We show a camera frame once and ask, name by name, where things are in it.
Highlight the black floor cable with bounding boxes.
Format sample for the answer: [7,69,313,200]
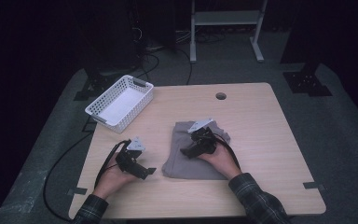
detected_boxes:
[126,52,161,89]
[176,48,194,86]

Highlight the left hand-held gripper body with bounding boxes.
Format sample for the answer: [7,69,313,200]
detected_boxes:
[115,136,147,175]

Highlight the white metal stand frame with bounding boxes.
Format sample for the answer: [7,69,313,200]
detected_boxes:
[189,0,269,64]

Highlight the grey pants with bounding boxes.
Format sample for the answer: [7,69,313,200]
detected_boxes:
[161,120,232,181]

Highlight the person's left hand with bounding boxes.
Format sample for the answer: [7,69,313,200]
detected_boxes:
[91,155,138,201]

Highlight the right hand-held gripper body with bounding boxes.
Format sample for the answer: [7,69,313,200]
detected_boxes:
[186,118,219,157]

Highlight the black floor stand base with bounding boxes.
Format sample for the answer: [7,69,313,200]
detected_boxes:
[73,68,117,102]
[282,62,334,98]

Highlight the white plastic basket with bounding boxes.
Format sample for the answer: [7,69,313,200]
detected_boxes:
[84,74,155,134]

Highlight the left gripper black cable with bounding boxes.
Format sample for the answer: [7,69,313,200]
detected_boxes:
[42,132,132,224]

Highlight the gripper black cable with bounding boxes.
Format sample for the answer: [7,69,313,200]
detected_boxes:
[213,133,242,171]
[42,132,132,224]

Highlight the floor cable bundle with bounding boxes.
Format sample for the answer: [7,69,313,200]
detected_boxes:
[175,29,227,45]

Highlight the grey tape strip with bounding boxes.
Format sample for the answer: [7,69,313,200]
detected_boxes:
[302,181,326,191]
[67,187,89,197]

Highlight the black tape floor marking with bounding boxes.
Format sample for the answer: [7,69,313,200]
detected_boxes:
[81,115,99,133]

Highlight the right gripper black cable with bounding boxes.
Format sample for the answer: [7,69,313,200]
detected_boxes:
[213,133,242,171]

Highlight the person's right hand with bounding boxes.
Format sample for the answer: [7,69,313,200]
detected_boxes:
[197,141,244,181]

